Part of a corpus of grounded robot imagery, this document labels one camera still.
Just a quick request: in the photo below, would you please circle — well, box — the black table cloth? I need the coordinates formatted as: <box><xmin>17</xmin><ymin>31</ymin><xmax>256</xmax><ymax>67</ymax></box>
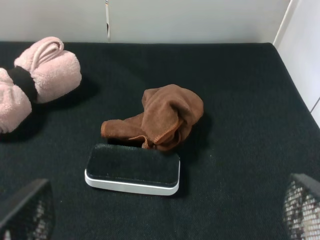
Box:
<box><xmin>0</xmin><ymin>43</ymin><xmax>320</xmax><ymax>240</ymax></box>

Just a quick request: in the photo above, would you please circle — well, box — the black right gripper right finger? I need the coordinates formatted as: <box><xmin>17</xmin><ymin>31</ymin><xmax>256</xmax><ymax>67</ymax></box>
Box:
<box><xmin>283</xmin><ymin>173</ymin><xmax>320</xmax><ymax>240</ymax></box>

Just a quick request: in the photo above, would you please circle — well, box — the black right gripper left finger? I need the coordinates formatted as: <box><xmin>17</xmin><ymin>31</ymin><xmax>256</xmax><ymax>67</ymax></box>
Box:
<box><xmin>0</xmin><ymin>179</ymin><xmax>55</xmax><ymax>240</ymax></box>

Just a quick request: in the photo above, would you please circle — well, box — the rolled pink towel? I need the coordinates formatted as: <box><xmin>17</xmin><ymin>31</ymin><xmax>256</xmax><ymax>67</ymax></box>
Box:
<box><xmin>0</xmin><ymin>36</ymin><xmax>82</xmax><ymax>134</ymax></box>

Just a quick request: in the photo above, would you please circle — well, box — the crumpled brown cloth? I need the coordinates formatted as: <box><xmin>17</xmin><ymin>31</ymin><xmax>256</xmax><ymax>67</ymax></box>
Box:
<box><xmin>100</xmin><ymin>84</ymin><xmax>204</xmax><ymax>152</ymax></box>

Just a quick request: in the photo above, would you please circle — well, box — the black hair band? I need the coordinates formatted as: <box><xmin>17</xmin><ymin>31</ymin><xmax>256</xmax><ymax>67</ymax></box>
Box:
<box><xmin>7</xmin><ymin>66</ymin><xmax>38</xmax><ymax>102</ymax></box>

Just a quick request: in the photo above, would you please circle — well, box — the black and white eraser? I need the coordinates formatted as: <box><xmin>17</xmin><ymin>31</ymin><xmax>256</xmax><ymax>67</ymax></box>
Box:
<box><xmin>84</xmin><ymin>143</ymin><xmax>181</xmax><ymax>196</ymax></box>

